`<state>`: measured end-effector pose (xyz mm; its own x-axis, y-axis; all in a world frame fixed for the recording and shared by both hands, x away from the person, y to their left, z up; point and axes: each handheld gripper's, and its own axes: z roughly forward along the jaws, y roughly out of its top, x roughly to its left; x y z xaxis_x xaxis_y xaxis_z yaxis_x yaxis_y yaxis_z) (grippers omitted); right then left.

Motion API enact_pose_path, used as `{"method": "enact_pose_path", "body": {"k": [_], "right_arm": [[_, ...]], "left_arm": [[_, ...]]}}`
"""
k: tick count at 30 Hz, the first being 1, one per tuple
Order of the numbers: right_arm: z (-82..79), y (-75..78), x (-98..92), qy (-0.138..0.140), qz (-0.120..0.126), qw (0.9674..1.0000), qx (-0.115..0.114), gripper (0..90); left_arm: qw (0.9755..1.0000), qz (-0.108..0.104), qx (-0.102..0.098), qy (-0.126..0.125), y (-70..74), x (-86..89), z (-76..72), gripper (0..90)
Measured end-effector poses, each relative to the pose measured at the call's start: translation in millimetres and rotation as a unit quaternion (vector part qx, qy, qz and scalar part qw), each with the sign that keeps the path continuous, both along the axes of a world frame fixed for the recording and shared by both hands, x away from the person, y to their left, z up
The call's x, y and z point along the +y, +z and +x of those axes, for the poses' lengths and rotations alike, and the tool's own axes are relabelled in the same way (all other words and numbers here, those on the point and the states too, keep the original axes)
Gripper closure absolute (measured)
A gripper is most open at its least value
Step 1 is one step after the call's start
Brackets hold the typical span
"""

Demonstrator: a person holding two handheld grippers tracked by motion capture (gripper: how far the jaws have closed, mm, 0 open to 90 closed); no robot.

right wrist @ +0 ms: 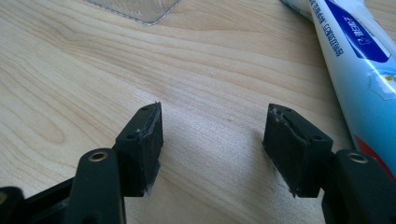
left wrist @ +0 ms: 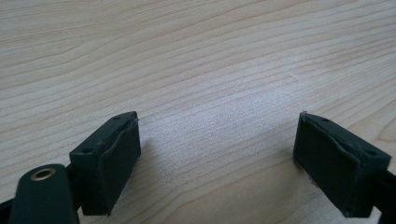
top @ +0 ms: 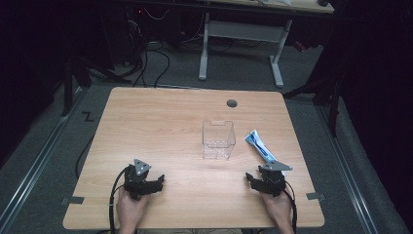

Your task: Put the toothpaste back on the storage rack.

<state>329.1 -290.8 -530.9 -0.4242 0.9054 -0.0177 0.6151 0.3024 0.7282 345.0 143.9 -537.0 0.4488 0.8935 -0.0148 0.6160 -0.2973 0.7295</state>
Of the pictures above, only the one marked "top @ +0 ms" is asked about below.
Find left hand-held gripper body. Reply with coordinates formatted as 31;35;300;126
123;158;156;201

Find thin black floor cable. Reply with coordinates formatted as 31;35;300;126
74;134;96;180

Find desk with white metal legs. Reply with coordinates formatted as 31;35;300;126
194;0;335;89

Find person's left hand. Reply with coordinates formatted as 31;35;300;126
115;187;151;228

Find black metal stand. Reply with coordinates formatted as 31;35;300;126
282;72;343;138
60;55;132;118

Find metal floor rail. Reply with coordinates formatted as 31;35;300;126
315;104;380;234
0;87;89;230

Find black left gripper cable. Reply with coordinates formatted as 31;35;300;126
108;166;131;234

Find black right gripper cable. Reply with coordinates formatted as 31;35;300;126
282;179;298;234

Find clear plastic container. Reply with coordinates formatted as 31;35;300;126
202;120;237;161

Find black floor cables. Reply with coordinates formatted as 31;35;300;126
128;40;171;89

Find person's right hand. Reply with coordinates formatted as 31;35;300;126
260;187;295;228

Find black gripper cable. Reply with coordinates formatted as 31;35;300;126
282;179;298;234
108;166;131;234

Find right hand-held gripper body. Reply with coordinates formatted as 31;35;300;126
257;160;293;198

